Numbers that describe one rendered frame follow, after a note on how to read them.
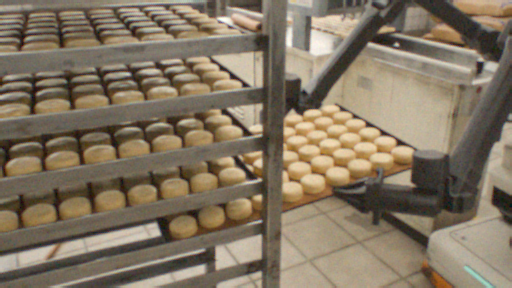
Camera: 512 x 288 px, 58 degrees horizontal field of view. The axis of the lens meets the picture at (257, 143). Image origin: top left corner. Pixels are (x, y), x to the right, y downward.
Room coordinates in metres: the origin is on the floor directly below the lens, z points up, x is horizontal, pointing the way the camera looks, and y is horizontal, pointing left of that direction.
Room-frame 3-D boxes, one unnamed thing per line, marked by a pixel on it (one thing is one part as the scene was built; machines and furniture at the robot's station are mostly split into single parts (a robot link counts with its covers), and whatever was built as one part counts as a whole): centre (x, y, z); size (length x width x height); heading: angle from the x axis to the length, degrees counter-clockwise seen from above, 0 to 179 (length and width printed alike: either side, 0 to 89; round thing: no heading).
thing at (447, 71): (2.64, -0.34, 0.87); 2.01 x 0.03 x 0.07; 31
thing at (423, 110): (2.19, -0.78, 0.45); 0.70 x 0.34 x 0.90; 31
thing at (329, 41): (2.92, -0.10, 0.88); 1.28 x 0.01 x 0.07; 31
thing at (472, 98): (1.88, -0.97, 0.77); 0.24 x 0.04 x 0.14; 121
